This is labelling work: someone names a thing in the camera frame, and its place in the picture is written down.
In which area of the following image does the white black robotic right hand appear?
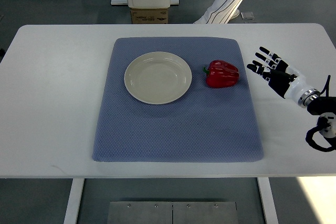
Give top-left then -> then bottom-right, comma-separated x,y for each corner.
247,47 -> 321,108

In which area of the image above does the red bell pepper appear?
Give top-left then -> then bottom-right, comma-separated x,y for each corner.
203,60 -> 239,88

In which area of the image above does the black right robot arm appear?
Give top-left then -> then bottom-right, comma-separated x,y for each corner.
307,97 -> 335,139

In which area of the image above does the small grey floor plate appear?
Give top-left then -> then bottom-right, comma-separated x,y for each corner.
240,12 -> 255,20

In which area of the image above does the cream round plate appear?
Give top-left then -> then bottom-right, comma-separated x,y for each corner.
124,51 -> 192,105

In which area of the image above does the blue textured mat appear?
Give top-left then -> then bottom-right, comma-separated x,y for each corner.
92,37 -> 264,163

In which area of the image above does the right white table leg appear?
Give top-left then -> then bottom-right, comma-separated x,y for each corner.
257,177 -> 279,224

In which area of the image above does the white table leg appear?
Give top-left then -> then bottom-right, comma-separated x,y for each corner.
257,177 -> 279,224
64,178 -> 85,224

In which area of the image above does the cardboard box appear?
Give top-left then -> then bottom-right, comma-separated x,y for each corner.
130,8 -> 168,24

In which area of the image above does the left white table leg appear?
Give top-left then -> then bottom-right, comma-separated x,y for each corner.
64,178 -> 85,224

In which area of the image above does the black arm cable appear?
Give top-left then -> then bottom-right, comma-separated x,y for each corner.
305,74 -> 336,153

